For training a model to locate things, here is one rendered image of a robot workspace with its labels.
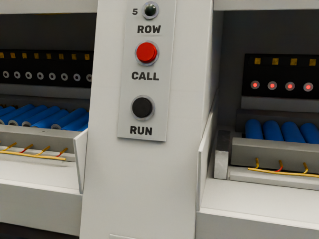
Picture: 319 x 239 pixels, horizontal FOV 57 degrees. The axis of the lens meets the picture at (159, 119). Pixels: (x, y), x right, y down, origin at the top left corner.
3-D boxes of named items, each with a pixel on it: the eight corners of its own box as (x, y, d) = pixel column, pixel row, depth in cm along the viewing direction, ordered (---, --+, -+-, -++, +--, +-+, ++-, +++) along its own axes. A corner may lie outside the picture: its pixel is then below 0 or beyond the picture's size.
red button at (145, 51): (154, 62, 22) (156, 41, 23) (135, 62, 23) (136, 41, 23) (157, 65, 23) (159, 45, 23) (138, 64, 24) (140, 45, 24)
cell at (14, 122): (50, 116, 43) (19, 133, 37) (39, 116, 43) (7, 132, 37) (48, 105, 42) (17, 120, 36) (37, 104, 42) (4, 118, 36)
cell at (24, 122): (62, 118, 42) (33, 135, 36) (51, 117, 42) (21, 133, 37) (60, 105, 41) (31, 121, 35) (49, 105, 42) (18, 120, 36)
